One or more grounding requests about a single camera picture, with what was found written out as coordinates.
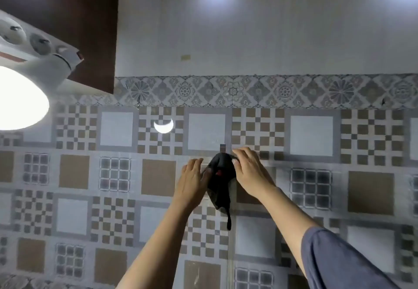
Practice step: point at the person's left hand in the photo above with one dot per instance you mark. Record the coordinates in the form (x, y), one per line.
(190, 187)

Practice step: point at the person's right hand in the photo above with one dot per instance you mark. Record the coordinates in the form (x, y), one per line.
(253, 176)

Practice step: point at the person's left thumb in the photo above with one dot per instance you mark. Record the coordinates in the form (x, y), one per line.
(207, 176)

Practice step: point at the person's right thumb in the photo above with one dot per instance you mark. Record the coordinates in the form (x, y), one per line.
(236, 168)

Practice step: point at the black cloth pouch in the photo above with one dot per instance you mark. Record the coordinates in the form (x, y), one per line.
(220, 184)

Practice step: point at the person's right forearm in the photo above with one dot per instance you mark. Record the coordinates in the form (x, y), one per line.
(287, 220)

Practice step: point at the person's left forearm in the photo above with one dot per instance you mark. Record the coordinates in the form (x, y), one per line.
(156, 249)

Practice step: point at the blue sleeve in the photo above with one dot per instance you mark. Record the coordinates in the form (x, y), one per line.
(339, 262)

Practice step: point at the round white lamp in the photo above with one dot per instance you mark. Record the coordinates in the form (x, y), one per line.
(19, 99)

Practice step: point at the white appliance with round knobs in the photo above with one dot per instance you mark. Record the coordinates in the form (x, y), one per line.
(36, 53)

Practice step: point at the metal wall hook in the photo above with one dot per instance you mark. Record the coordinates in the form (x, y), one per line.
(222, 147)

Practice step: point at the dark brown wall cabinet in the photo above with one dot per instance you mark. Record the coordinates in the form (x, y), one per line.
(65, 11)

